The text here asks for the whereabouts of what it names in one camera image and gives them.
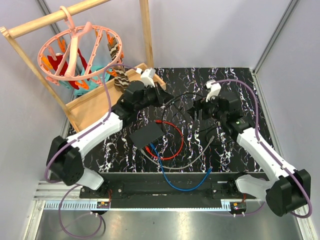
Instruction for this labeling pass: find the grey ethernet cable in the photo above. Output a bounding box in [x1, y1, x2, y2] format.
[139, 134, 215, 171]

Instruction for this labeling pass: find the red sock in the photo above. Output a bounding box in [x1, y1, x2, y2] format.
[47, 47, 88, 90]

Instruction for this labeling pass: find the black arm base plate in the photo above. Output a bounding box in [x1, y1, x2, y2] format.
[79, 180, 244, 210]

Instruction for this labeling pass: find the pink round clip hanger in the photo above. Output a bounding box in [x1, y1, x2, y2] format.
[37, 6, 125, 90]

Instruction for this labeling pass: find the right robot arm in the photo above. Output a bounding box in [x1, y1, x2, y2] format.
[187, 92, 312, 218]

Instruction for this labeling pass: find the red ethernet cable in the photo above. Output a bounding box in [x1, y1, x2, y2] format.
[144, 119, 185, 161]

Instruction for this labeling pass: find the black marble pattern mat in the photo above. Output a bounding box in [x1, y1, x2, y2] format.
[48, 67, 291, 182]

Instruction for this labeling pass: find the black ethernet cable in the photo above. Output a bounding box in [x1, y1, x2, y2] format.
[161, 92, 241, 146]

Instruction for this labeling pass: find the blue ethernet cable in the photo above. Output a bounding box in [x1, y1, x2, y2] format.
[149, 142, 214, 193]

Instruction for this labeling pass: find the brown striped sock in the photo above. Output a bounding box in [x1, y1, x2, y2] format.
[107, 37, 130, 93]

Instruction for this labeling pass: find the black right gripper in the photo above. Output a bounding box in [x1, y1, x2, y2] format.
[186, 91, 227, 123]

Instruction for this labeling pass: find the wooden drying rack stand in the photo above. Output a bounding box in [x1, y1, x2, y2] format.
[0, 0, 165, 132]

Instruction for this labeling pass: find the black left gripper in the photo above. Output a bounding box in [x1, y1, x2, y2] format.
[135, 81, 174, 112]

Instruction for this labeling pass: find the teal cloth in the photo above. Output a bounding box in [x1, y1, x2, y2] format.
[73, 65, 113, 96]

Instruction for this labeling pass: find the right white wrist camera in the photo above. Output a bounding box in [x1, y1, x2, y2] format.
[205, 80, 221, 103]

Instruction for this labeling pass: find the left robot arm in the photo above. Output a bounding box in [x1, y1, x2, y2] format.
[44, 80, 174, 198]

